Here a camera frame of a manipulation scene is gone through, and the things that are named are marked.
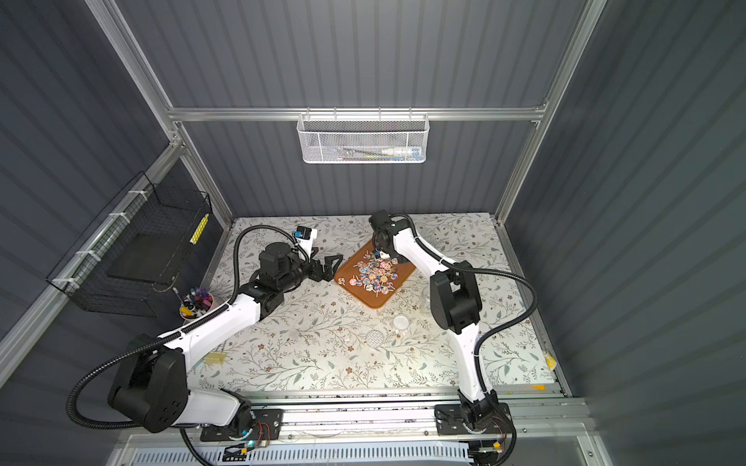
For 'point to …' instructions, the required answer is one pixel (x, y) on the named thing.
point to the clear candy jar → (424, 302)
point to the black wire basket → (134, 254)
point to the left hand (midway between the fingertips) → (333, 254)
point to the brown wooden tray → (403, 269)
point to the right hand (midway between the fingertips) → (423, 240)
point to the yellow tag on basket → (199, 229)
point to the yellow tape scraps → (551, 363)
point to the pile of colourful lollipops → (374, 274)
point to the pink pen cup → (196, 304)
